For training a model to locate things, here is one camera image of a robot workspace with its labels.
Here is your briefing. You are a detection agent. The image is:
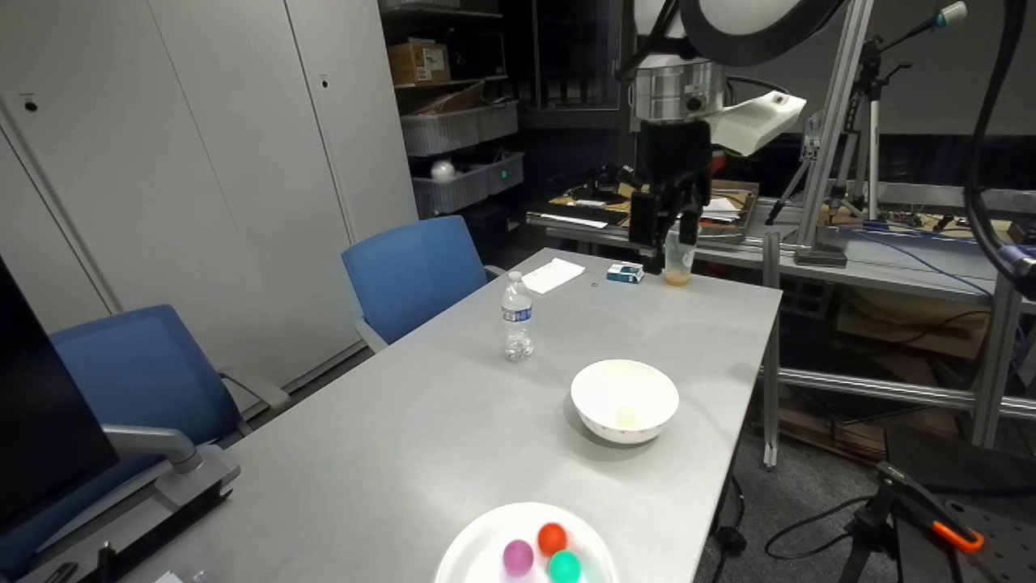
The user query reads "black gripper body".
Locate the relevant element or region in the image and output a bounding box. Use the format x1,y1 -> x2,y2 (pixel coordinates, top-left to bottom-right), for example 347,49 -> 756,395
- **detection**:
632,112 -> 718,218

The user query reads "white bowl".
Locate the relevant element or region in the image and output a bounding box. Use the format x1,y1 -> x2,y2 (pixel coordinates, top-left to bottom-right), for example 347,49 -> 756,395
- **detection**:
566,355 -> 682,449

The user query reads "orange ball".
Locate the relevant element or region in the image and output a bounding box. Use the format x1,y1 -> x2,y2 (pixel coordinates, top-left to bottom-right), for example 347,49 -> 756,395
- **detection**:
535,521 -> 573,559

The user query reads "green ball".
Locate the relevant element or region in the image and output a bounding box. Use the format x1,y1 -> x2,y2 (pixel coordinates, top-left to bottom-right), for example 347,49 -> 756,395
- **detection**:
545,546 -> 587,583

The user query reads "purple ball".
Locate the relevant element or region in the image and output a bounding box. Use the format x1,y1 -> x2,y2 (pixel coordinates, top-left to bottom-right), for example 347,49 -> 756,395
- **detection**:
503,539 -> 540,577

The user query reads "white plate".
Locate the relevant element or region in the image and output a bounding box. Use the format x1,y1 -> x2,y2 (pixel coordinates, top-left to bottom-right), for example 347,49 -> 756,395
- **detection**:
430,500 -> 624,583

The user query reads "clear plastic cup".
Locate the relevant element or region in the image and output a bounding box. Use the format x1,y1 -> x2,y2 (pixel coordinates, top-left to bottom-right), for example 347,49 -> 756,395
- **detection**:
661,220 -> 697,293

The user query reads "small blue box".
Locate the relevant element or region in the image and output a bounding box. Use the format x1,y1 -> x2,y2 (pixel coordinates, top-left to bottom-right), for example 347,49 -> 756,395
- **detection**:
602,260 -> 652,288

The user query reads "white paper sheet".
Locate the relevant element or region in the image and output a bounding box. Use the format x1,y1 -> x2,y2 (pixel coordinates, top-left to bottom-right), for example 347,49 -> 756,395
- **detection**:
517,255 -> 588,297

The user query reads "clear plastic water bottle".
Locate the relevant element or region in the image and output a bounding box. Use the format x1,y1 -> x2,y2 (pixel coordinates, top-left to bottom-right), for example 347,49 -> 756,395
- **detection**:
500,270 -> 540,365

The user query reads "grey storage bin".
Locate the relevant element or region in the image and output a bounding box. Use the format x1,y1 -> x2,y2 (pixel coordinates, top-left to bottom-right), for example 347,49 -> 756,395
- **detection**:
410,148 -> 532,220
398,97 -> 524,163

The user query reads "blue office chair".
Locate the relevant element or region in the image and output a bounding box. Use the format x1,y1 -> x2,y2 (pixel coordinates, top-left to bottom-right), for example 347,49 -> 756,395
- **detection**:
340,212 -> 509,355
0,301 -> 294,583

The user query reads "dark shelf unit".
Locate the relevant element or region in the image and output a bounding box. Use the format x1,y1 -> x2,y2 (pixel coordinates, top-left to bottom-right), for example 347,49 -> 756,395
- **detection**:
376,0 -> 535,225

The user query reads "cardboard box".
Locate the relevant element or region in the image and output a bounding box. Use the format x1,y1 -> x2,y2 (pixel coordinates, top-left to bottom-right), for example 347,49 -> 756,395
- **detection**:
384,35 -> 452,87

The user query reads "orange black spring clamp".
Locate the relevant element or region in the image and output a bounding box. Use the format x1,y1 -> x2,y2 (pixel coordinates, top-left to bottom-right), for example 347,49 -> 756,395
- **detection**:
879,464 -> 988,557

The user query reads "black perforated breadboard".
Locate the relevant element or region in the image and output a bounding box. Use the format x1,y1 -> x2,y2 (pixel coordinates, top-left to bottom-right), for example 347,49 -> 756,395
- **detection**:
883,426 -> 1036,583

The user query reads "white cabinet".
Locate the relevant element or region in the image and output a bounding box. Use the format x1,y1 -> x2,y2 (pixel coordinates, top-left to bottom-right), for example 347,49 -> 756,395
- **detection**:
0,0 -> 420,406

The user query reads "grey monitor stand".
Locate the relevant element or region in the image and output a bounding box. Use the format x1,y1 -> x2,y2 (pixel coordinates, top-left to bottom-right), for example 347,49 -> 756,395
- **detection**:
21,422 -> 242,583

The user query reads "black monitor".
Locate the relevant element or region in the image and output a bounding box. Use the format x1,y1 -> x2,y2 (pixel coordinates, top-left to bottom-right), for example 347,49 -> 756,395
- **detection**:
0,255 -> 122,535

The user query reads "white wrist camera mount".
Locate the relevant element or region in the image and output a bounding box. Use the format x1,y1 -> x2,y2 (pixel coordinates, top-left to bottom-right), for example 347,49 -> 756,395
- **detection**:
709,87 -> 811,155

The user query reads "aluminium extrusion frame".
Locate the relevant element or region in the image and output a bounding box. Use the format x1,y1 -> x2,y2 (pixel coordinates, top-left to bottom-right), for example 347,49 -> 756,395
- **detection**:
689,0 -> 1036,471

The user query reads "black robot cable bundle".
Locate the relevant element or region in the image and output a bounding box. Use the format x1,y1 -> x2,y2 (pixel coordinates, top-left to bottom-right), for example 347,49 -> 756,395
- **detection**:
962,0 -> 1036,307

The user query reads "black floor cable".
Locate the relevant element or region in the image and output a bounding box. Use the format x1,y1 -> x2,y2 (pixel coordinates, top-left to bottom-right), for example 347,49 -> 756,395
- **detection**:
701,474 -> 882,583

